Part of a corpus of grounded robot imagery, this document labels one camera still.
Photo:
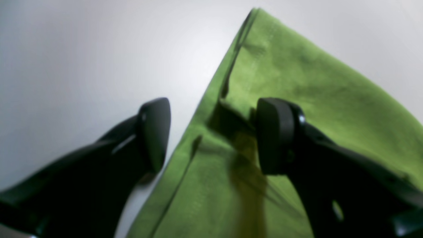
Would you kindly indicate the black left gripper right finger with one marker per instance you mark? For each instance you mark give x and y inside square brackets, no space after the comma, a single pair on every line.
[345,194]

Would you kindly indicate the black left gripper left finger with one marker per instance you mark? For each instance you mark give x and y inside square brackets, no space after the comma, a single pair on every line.
[83,194]

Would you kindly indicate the green T-shirt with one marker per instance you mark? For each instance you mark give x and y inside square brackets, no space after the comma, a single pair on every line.
[213,186]

